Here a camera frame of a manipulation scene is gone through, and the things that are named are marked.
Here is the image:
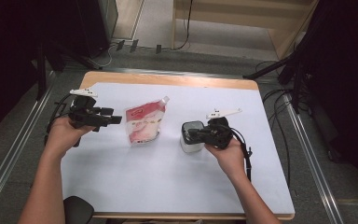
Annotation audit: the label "right hand-held gripper cable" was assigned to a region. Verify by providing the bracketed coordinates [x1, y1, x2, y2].
[229, 127, 255, 183]

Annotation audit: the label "left hand-held gripper cable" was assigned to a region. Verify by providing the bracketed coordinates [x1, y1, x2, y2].
[44, 93, 76, 147]

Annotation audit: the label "person's left hand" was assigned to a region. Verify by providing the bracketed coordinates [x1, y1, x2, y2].
[45, 116, 96, 160]

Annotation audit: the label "hand-held gripper cable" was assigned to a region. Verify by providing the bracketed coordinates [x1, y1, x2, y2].
[44, 93, 76, 147]
[229, 127, 255, 183]

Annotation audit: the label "black cabinet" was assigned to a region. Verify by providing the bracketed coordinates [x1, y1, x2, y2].
[76, 0, 119, 59]

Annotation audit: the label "dark curtain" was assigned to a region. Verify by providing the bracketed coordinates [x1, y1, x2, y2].
[0, 0, 82, 144]
[307, 0, 358, 200]

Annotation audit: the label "metal floor rail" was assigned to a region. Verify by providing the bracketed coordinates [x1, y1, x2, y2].
[0, 71, 56, 216]
[283, 92, 344, 224]

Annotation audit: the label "black hanging cable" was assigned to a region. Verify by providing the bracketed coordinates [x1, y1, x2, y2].
[172, 0, 194, 51]

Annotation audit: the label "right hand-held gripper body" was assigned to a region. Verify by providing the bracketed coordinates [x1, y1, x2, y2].
[203, 107, 242, 150]

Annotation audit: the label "white paper sheet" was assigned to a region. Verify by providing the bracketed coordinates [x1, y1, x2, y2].
[60, 81, 296, 216]

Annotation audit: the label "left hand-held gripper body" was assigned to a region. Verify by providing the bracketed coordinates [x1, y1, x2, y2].
[68, 88, 103, 132]

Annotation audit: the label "black metal stand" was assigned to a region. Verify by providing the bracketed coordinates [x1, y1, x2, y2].
[35, 38, 102, 101]
[241, 0, 327, 115]

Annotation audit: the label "person's right hand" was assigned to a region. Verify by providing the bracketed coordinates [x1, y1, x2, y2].
[204, 139, 247, 179]

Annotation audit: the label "white floor cable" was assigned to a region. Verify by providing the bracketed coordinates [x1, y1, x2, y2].
[88, 43, 117, 69]

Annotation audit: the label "wooden table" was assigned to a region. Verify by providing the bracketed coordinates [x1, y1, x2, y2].
[60, 70, 296, 220]

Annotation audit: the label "clear jar with black lid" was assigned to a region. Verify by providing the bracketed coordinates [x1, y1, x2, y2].
[180, 120, 209, 154]

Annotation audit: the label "red white spout pouch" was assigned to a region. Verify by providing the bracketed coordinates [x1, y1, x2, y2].
[124, 95, 171, 147]

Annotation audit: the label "black floor cables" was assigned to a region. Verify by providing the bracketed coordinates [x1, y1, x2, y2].
[255, 60, 295, 188]

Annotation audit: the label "light wooden furniture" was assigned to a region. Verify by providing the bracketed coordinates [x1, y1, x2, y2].
[171, 0, 320, 60]

